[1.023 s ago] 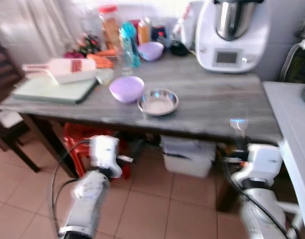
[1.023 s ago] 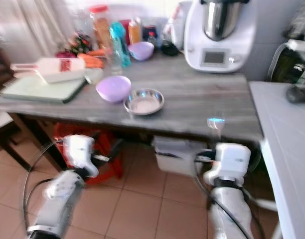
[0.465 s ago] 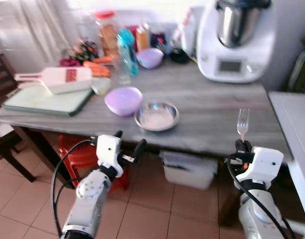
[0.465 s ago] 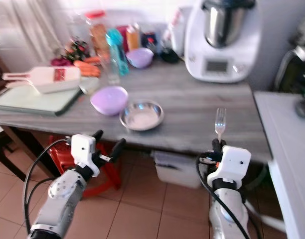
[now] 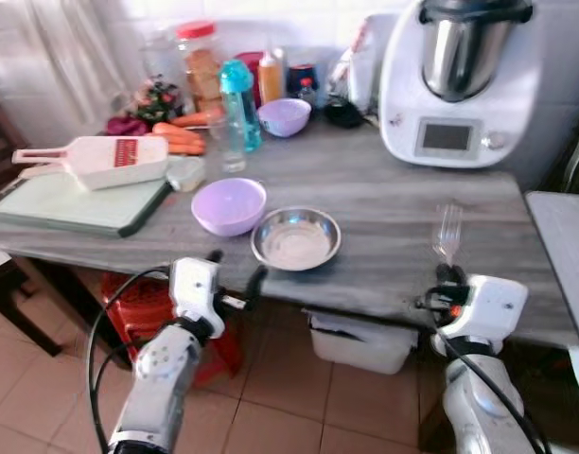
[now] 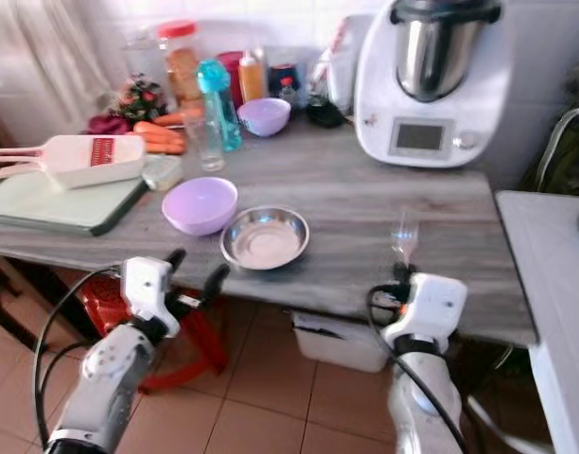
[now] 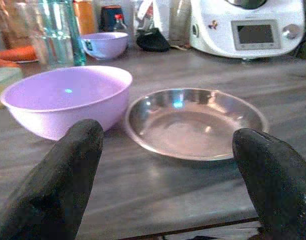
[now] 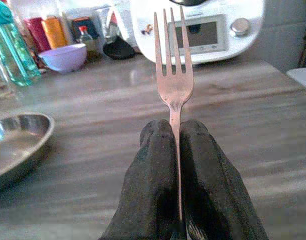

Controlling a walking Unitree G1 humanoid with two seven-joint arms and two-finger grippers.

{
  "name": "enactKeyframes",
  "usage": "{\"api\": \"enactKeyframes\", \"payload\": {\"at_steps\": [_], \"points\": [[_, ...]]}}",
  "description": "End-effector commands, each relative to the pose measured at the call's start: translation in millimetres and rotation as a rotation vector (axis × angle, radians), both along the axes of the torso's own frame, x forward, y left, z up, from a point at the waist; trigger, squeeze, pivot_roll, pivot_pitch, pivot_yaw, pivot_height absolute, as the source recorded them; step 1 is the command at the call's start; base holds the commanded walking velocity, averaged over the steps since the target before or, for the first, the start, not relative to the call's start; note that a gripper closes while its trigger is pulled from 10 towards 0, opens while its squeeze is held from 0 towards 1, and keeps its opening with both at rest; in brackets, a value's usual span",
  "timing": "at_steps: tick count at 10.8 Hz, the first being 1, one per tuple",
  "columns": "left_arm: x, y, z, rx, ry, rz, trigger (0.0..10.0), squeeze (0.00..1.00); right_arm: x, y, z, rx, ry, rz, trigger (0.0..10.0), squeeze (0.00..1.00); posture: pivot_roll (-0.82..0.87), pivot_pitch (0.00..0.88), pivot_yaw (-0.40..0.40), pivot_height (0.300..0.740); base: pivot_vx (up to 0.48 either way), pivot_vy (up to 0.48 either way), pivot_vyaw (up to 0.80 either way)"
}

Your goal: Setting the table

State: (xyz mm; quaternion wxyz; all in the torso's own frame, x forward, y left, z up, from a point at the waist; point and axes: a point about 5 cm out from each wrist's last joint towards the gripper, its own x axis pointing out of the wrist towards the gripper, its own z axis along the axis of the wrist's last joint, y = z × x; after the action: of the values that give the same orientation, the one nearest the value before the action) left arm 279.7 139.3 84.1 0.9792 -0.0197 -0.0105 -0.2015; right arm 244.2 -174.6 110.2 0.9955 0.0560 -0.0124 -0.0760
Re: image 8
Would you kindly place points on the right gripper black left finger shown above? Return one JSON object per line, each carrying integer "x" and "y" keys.
{"x": 148, "y": 190}

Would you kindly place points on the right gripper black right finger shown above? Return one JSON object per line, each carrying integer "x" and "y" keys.
{"x": 213, "y": 190}

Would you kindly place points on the metal fork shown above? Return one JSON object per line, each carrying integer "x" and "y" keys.
{"x": 175, "y": 90}

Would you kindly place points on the round metal plate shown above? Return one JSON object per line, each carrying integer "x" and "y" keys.
{"x": 18, "y": 147}

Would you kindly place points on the white flat surface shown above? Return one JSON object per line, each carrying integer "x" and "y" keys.
{"x": 301, "y": 78}

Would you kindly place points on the black rounded object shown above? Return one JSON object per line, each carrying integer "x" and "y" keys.
{"x": 118, "y": 50}

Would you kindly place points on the small purple bowl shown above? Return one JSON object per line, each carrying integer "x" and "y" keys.
{"x": 63, "y": 58}

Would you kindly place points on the white kitchen food processor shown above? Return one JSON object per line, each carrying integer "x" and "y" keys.
{"x": 210, "y": 32}

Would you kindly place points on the small red capped bottle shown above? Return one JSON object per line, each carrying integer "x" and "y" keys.
{"x": 85, "y": 37}

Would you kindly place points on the orange bottle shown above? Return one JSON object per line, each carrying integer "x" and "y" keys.
{"x": 55, "y": 32}

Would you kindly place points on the pink lidded container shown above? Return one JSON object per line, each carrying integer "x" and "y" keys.
{"x": 36, "y": 33}

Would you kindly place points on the teal water bottle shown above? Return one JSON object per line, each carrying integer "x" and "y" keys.
{"x": 15, "y": 50}

